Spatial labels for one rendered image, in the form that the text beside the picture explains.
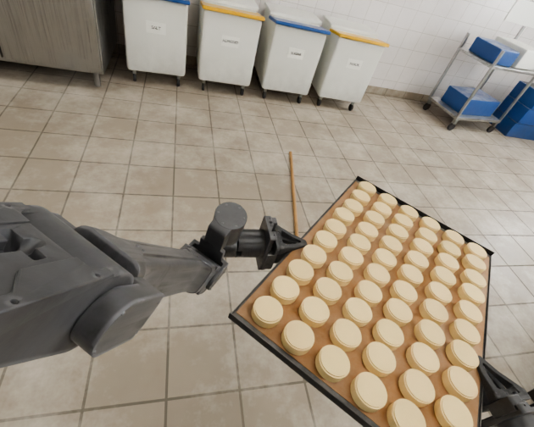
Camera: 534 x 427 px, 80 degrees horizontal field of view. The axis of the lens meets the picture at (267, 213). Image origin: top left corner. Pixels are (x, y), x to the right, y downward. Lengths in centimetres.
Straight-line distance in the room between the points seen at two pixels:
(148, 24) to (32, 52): 92
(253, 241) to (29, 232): 45
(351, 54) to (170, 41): 174
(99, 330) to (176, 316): 146
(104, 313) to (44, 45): 310
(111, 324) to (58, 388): 141
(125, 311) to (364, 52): 359
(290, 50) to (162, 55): 119
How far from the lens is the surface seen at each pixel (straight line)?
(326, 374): 52
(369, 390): 54
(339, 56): 362
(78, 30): 313
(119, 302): 21
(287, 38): 339
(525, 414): 69
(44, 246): 21
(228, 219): 54
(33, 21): 321
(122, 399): 155
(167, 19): 326
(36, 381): 164
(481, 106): 491
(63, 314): 20
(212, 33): 327
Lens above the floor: 148
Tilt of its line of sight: 43 degrees down
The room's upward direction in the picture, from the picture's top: 18 degrees clockwise
